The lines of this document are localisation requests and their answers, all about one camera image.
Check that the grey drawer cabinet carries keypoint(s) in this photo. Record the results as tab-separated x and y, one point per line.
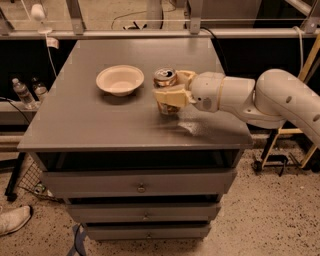
124	170

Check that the white lamp on rail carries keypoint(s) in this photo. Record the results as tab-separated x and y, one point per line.
38	14

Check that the white paper bowl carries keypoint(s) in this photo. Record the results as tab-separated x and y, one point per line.
120	80

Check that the clear water bottle left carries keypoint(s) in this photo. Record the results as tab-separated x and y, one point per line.
24	94

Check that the orange soda can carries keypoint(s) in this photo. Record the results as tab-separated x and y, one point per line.
165	77

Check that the clear water bottle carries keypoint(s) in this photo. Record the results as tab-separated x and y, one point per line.
24	94
39	89

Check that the wire mesh basket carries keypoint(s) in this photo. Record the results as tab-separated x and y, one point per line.
31	183

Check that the metal railing frame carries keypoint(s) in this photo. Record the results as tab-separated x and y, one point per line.
87	19

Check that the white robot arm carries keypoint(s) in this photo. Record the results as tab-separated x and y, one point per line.
267	102

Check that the clear water bottle right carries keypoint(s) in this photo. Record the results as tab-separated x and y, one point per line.
39	89

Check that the white shoe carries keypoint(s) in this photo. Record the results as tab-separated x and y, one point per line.
13	220

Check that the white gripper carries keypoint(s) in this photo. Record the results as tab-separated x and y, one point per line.
205	90

